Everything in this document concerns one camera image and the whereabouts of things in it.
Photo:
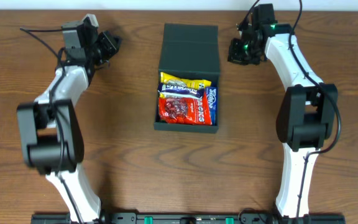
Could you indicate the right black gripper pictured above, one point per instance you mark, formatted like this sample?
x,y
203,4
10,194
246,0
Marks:
x,y
238,53

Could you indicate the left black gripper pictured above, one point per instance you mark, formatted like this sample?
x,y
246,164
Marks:
x,y
109,44

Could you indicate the blue Eclipse mint tin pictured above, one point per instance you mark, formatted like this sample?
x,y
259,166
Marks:
x,y
212,96

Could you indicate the blue cookie pack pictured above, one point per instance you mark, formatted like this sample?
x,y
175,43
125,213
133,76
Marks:
x,y
213,117

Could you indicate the red Hacks candy bag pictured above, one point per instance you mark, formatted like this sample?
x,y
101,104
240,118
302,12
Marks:
x,y
185,111

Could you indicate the yellow Hacks candy bag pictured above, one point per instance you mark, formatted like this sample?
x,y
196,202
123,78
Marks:
x,y
194,84

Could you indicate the dark purple chocolate bar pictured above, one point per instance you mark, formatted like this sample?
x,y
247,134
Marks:
x,y
175,91

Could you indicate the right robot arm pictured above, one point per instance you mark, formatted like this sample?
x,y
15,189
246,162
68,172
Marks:
x,y
308,122

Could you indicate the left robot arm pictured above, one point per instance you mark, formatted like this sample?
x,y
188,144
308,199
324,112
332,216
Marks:
x,y
51,140

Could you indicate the dark green open box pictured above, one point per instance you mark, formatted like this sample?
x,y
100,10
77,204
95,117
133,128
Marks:
x,y
190,52

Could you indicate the black mounting rail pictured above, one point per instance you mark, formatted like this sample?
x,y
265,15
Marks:
x,y
243,218

